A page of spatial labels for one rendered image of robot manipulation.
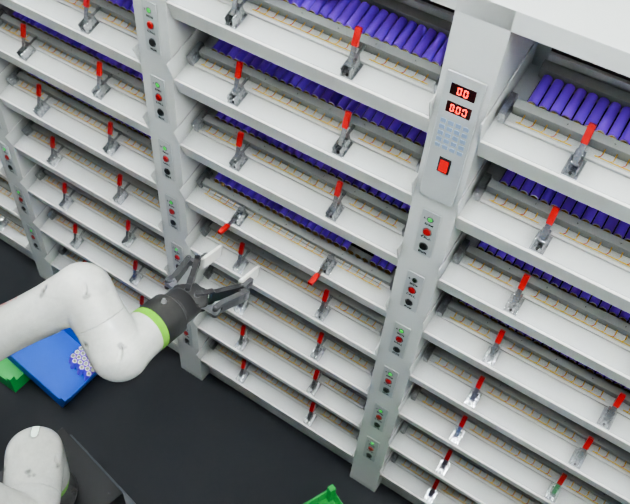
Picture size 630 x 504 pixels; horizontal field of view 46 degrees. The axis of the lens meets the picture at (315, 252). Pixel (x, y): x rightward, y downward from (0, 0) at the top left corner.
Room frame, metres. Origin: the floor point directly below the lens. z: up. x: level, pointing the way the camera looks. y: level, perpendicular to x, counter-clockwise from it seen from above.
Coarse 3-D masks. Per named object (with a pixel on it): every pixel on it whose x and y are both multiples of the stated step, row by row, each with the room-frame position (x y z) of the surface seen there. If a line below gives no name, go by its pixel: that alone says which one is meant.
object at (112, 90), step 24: (0, 24) 1.74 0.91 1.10; (24, 24) 1.64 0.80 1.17; (0, 48) 1.66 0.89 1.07; (24, 48) 1.63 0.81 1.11; (48, 48) 1.64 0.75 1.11; (72, 48) 1.62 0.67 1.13; (48, 72) 1.58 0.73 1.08; (72, 72) 1.57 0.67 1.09; (96, 72) 1.51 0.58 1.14; (120, 72) 1.54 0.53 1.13; (96, 96) 1.49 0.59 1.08; (120, 96) 1.49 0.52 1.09; (144, 96) 1.49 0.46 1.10; (120, 120) 1.46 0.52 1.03; (144, 120) 1.39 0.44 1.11
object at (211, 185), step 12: (204, 180) 1.38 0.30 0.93; (216, 192) 1.36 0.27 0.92; (228, 192) 1.35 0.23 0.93; (240, 204) 1.32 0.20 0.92; (252, 204) 1.31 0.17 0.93; (252, 216) 1.29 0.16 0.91; (264, 216) 1.28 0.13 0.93; (276, 216) 1.28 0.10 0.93; (288, 228) 1.24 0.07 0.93; (300, 228) 1.24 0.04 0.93; (300, 240) 1.22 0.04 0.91; (312, 240) 1.21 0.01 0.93; (336, 252) 1.18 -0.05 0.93; (360, 264) 1.15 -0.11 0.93; (372, 276) 1.13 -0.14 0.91; (384, 276) 1.12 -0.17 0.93
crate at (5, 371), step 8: (8, 360) 1.35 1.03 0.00; (0, 368) 1.32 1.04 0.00; (8, 368) 1.32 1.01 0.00; (16, 368) 1.33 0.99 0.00; (0, 376) 1.26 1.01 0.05; (8, 376) 1.25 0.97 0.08; (16, 376) 1.29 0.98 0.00; (24, 376) 1.28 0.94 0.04; (8, 384) 1.24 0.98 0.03; (16, 384) 1.25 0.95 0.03; (24, 384) 1.27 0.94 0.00
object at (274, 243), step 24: (192, 192) 1.37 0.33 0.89; (216, 216) 1.30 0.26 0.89; (264, 240) 1.23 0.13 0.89; (288, 240) 1.23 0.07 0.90; (312, 264) 1.17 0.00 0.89; (336, 264) 1.17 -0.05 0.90; (336, 288) 1.13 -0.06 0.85; (360, 288) 1.11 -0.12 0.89; (384, 288) 1.11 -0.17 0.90; (384, 312) 1.06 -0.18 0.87
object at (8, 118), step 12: (0, 60) 1.73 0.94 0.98; (0, 72) 1.72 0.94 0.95; (0, 108) 1.69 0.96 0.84; (0, 120) 1.70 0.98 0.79; (12, 120) 1.71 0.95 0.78; (0, 132) 1.71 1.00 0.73; (0, 156) 1.74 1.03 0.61; (12, 156) 1.70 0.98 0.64; (24, 168) 1.71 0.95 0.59; (12, 180) 1.73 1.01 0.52; (12, 192) 1.74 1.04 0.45; (24, 192) 1.70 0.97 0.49; (36, 204) 1.71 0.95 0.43; (24, 216) 1.72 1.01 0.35; (36, 216) 1.70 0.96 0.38; (24, 228) 1.74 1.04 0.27; (36, 228) 1.70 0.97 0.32; (48, 240) 1.71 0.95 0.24; (36, 252) 1.72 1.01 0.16; (48, 252) 1.70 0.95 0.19; (36, 264) 1.74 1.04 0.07; (48, 264) 1.70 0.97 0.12; (48, 276) 1.71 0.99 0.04
